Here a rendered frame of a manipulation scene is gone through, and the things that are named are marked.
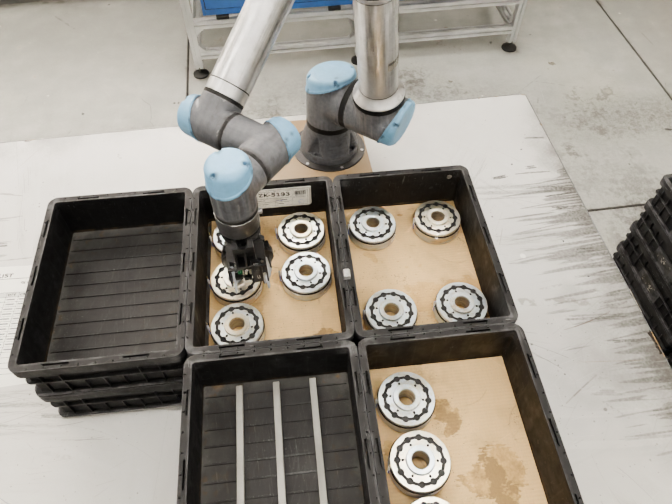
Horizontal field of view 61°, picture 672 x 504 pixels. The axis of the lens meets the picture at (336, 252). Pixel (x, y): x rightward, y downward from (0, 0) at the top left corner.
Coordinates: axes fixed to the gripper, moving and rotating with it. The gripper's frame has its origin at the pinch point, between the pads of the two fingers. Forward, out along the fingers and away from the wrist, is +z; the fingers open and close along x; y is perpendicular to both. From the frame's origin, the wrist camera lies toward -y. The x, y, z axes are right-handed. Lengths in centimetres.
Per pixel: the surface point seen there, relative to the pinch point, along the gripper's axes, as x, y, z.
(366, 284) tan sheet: 23.2, 4.8, 2.0
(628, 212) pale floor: 155, -61, 86
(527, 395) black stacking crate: 44, 36, -4
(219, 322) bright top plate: -7.3, 9.8, -1.0
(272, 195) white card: 6.8, -17.4, -4.9
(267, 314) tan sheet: 2.0, 8.1, 1.9
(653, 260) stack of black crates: 122, -15, 48
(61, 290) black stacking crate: -39.4, -5.8, 1.9
